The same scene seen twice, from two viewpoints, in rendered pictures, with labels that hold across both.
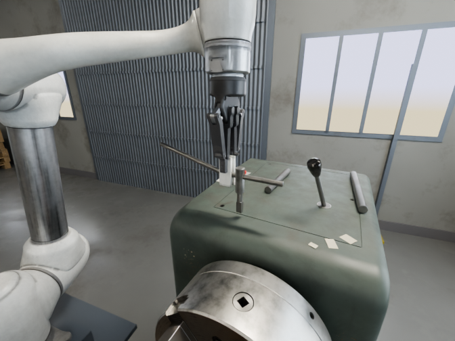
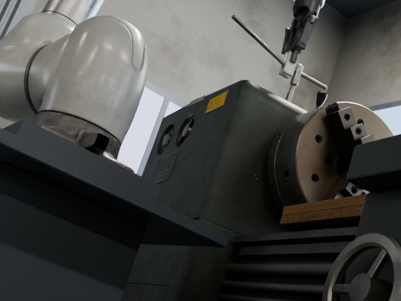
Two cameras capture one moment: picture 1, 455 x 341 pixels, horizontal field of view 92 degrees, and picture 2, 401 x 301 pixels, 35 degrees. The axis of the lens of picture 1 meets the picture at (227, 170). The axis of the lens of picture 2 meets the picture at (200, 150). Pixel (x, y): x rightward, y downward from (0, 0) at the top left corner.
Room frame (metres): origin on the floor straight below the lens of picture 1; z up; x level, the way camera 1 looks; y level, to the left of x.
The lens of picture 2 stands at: (-0.43, 1.28, 0.55)
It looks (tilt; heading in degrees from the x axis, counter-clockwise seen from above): 18 degrees up; 311
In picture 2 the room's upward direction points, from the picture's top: 19 degrees clockwise
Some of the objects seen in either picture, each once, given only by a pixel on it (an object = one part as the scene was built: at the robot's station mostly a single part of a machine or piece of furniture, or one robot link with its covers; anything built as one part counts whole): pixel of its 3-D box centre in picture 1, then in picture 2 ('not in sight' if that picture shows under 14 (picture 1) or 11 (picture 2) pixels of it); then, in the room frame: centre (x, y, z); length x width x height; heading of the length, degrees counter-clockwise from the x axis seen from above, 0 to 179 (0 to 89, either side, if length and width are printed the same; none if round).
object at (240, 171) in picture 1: (240, 190); (293, 83); (0.47, -0.03, 1.33); 0.02 x 0.02 x 0.12
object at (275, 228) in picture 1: (282, 241); (247, 192); (0.63, -0.19, 1.06); 0.59 x 0.48 x 0.39; 152
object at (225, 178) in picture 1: (225, 171); (290, 63); (0.47, 0.00, 1.37); 0.03 x 0.01 x 0.07; 62
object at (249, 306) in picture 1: (242, 308); not in sight; (0.25, -0.02, 1.22); 0.03 x 0.03 x 0.03
